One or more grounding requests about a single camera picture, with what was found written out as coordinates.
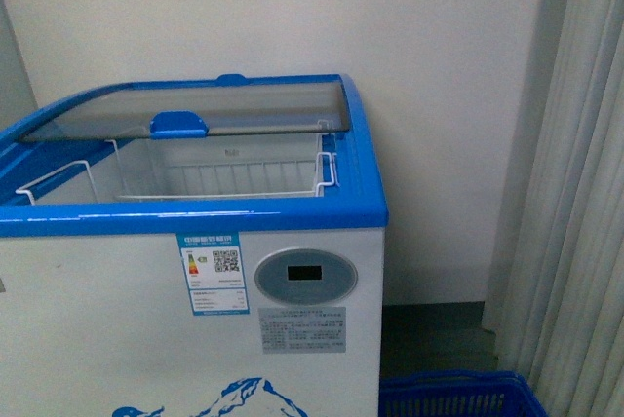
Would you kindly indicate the glass sliding lid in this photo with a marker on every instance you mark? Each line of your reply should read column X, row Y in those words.
column 187, row 124
column 100, row 115

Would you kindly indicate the white chest freezer blue rim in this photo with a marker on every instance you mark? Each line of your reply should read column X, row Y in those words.
column 243, row 307

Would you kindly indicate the blue plastic shopping basket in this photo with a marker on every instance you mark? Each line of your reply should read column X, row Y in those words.
column 459, row 393

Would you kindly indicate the white vertical blinds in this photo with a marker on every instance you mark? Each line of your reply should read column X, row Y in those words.
column 555, row 290

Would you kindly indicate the grey metal cabinet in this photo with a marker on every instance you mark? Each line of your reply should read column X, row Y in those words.
column 17, row 96

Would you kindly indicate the white wire freezer basket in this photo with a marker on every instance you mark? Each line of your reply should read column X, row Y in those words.
column 104, row 161

